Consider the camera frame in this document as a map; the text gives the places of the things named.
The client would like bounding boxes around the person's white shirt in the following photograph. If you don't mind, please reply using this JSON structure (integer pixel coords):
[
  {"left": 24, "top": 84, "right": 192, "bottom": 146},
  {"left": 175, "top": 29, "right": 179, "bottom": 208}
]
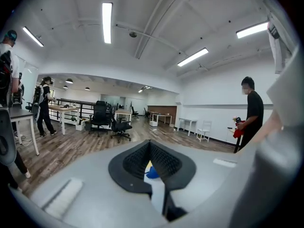
[{"left": 266, "top": 14, "right": 304, "bottom": 128}]

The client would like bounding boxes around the black metal railing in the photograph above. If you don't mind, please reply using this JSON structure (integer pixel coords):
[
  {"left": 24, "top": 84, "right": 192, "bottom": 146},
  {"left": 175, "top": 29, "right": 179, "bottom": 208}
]
[{"left": 56, "top": 98, "right": 118, "bottom": 125}]

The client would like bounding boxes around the long ceiling light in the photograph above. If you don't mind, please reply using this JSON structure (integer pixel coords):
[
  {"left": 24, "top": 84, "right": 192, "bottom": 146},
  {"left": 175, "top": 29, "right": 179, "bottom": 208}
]
[
  {"left": 22, "top": 26, "right": 45, "bottom": 48},
  {"left": 177, "top": 47, "right": 209, "bottom": 67},
  {"left": 236, "top": 21, "right": 269, "bottom": 39},
  {"left": 102, "top": 2, "right": 114, "bottom": 44}
]

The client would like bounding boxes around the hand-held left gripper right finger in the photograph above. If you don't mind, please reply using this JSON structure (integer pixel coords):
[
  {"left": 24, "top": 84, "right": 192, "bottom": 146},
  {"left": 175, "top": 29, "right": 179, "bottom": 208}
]
[{"left": 150, "top": 140, "right": 247, "bottom": 228}]

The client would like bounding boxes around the red cloth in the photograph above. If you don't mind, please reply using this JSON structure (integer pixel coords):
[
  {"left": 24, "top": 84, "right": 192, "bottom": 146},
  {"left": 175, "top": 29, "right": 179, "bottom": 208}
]
[{"left": 232, "top": 120, "right": 247, "bottom": 139}]

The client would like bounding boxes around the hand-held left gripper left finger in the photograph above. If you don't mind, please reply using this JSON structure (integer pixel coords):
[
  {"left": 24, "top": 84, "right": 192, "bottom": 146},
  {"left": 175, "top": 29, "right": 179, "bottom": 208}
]
[{"left": 30, "top": 140, "right": 167, "bottom": 228}]

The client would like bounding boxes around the brown wooden wall panel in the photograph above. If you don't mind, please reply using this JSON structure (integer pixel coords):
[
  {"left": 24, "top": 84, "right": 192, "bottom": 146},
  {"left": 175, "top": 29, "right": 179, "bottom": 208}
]
[{"left": 147, "top": 105, "right": 178, "bottom": 125}]

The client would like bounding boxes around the black backpack rig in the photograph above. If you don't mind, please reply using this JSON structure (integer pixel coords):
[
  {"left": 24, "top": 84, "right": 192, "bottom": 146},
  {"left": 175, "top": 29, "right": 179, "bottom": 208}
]
[{"left": 0, "top": 50, "right": 13, "bottom": 108}]

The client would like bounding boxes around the blue cloth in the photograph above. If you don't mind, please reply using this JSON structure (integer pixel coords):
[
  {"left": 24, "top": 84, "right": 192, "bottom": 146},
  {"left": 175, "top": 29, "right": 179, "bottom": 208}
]
[{"left": 145, "top": 165, "right": 160, "bottom": 180}]

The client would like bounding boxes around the dark top white-leg table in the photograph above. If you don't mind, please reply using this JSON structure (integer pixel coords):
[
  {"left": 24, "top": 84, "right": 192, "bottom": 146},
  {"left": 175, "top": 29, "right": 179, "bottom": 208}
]
[{"left": 9, "top": 108, "right": 40, "bottom": 156}]

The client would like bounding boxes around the small side table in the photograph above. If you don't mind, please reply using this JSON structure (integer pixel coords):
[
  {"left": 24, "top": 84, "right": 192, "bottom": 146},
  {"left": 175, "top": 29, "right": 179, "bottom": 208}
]
[{"left": 227, "top": 126, "right": 243, "bottom": 154}]

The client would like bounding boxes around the light blue board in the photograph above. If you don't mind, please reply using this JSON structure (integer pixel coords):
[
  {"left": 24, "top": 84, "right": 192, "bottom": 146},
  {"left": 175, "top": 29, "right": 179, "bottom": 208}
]
[{"left": 152, "top": 180, "right": 167, "bottom": 217}]

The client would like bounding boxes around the white wooden chair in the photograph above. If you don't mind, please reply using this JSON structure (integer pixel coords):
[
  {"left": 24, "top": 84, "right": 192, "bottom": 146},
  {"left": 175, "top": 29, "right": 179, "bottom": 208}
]
[{"left": 196, "top": 120, "right": 212, "bottom": 143}]

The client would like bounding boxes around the white side table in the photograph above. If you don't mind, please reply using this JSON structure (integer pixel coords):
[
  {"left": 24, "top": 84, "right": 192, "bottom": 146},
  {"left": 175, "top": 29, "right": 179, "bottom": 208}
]
[{"left": 178, "top": 117, "right": 198, "bottom": 137}]

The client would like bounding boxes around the white leg table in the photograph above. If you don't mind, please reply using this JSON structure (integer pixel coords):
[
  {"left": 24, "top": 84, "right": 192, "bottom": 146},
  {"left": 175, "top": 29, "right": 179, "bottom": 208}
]
[{"left": 114, "top": 109, "right": 133, "bottom": 125}]

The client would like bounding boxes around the white long table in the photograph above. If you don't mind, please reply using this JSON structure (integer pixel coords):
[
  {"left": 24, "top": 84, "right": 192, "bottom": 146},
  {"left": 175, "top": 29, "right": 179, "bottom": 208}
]
[{"left": 152, "top": 113, "right": 173, "bottom": 125}]

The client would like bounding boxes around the wooden top desk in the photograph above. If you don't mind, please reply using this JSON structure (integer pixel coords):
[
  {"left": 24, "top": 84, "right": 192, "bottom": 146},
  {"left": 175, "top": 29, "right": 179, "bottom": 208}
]
[{"left": 48, "top": 104, "right": 80, "bottom": 135}]

